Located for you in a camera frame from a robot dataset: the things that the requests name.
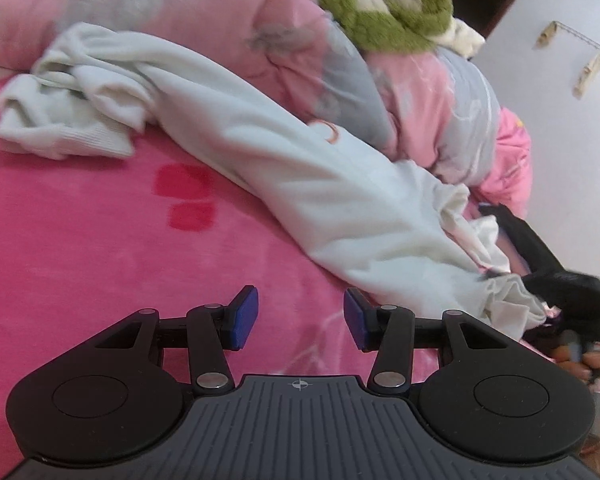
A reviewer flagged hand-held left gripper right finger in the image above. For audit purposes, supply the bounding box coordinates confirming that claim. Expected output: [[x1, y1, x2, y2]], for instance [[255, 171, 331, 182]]
[[344, 288, 513, 394]]

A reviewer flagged green and cream plush blanket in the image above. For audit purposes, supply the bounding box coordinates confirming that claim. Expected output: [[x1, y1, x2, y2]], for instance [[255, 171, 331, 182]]
[[312, 0, 486, 58]]

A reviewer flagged person's right hand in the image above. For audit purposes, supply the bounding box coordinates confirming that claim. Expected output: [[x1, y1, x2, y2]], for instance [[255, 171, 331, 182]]
[[552, 342, 600, 387]]

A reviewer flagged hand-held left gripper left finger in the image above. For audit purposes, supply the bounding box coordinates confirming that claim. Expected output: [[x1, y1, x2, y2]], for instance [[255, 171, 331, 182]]
[[87, 285, 259, 394]]

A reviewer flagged wall hook rail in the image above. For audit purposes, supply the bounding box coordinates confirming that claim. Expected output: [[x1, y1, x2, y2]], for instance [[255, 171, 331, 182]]
[[552, 20, 600, 56]]

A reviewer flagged white sweatshirt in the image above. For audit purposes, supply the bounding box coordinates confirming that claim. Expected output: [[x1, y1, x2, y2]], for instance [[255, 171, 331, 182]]
[[0, 22, 548, 341]]

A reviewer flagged black garment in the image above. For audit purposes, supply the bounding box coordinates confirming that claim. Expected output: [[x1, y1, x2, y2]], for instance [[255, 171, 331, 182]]
[[477, 202, 568, 281]]

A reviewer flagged pink floral quilt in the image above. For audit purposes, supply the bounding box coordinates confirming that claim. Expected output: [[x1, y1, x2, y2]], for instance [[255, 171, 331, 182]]
[[0, 0, 533, 216]]

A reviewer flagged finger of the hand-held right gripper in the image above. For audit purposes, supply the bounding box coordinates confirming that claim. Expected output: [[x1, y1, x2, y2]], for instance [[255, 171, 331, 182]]
[[522, 272, 562, 306]]

